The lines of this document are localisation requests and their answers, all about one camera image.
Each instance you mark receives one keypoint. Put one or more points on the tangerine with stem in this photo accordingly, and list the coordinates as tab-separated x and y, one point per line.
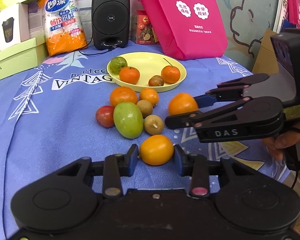
170	74

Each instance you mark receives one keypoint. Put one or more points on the red plum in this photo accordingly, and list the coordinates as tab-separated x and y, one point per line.
104	116

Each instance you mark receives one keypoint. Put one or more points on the small brownish plum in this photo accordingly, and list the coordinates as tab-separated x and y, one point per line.
155	81

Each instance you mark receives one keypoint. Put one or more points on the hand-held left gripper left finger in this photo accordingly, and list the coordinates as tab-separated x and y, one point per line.
134	158

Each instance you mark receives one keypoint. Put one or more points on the brown cardboard box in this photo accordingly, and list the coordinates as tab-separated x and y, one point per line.
265	52

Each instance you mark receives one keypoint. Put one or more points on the small pink bag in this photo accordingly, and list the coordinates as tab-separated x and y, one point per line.
294	7

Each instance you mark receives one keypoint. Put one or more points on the small green fruit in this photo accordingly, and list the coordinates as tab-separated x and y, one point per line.
118	64

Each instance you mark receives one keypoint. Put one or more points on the light green box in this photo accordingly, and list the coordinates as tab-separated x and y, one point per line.
12	57

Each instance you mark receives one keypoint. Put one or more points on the yellow plate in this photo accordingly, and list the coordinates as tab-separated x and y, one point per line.
145	62

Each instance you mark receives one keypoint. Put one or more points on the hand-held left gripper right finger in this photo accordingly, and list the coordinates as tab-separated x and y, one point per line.
178	158

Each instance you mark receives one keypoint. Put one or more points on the blue printed tablecloth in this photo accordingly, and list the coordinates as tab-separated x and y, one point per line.
52	130

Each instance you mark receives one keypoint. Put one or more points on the small tangerine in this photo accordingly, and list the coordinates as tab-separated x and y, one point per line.
149	96

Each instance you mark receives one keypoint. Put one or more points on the large pink bag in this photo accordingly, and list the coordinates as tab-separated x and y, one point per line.
190	30

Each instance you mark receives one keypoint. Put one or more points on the orange paper cup pack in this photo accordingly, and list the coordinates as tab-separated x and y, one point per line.
63	25

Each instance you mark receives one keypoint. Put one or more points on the yellowish orange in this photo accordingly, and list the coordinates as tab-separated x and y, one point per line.
156	150

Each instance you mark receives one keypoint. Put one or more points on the red juice carton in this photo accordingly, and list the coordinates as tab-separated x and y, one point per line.
145	30

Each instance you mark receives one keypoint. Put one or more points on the white box with cup picture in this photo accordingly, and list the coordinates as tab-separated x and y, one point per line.
11	23

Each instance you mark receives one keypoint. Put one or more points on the brown longan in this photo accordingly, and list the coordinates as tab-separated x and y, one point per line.
153	125
145	108

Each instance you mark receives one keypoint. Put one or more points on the black speaker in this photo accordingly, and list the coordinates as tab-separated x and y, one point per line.
110	17

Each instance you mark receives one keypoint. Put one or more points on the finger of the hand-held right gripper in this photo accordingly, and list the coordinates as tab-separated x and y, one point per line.
205	100
215	117

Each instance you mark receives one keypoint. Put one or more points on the person's right hand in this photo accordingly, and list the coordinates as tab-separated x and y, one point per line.
277	146

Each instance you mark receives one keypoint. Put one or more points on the large orange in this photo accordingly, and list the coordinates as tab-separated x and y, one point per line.
181	105
123	96

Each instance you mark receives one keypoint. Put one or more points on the cartoon wall poster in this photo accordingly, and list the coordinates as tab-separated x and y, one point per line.
242	12

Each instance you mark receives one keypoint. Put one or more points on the green mango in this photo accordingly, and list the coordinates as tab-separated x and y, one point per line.
128	120

